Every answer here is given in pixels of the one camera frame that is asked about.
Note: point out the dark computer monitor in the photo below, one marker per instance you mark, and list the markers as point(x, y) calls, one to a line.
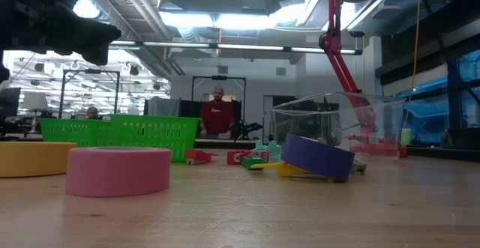
point(9, 102)

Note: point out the red stapler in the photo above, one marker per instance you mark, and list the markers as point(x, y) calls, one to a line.
point(198, 155)

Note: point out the black partition screen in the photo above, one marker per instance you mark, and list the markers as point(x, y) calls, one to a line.
point(187, 109)

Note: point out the teal staple remover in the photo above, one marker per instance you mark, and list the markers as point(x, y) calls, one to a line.
point(272, 148)

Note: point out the green plastic basket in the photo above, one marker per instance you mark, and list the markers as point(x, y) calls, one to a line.
point(157, 135)
point(75, 132)

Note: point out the yellow stapler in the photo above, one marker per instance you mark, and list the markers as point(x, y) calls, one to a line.
point(283, 169)

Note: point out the yellow tape roll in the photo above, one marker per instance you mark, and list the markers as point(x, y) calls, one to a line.
point(33, 160)

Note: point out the long ceiling light strip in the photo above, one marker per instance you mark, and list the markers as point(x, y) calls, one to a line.
point(247, 47)

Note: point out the grey wall speaker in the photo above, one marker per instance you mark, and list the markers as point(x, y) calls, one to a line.
point(281, 71)
point(222, 69)

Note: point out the red green small box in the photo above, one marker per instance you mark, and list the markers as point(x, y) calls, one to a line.
point(232, 157)

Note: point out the red desk lamp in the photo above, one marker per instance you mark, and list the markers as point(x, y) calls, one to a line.
point(333, 12)

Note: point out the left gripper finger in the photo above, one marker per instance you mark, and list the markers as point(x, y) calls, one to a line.
point(82, 38)

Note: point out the person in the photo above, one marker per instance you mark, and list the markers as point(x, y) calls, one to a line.
point(217, 117)
point(92, 113)

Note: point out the black background robot arm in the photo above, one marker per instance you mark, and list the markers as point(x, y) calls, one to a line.
point(245, 130)

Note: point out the white table lamp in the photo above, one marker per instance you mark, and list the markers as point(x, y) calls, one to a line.
point(35, 101)

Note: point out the pink tape roll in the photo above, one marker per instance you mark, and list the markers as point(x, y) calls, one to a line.
point(118, 173)

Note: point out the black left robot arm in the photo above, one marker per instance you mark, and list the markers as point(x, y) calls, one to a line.
point(3, 73)

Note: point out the pale green cup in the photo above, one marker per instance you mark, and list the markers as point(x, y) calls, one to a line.
point(405, 137)

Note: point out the grey cloth cover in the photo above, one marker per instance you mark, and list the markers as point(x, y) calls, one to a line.
point(163, 106)

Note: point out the clear plastic container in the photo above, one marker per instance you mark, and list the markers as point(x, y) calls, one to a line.
point(300, 128)

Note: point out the purple tape roll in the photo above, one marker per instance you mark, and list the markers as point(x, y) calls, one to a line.
point(318, 158)

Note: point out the bright ceiling light panel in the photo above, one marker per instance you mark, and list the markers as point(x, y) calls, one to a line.
point(225, 20)

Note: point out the black rig frame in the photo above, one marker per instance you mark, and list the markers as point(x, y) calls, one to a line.
point(218, 78)
point(90, 71)

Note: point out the black hanging spotlight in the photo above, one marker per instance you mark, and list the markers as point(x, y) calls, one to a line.
point(134, 70)
point(39, 67)

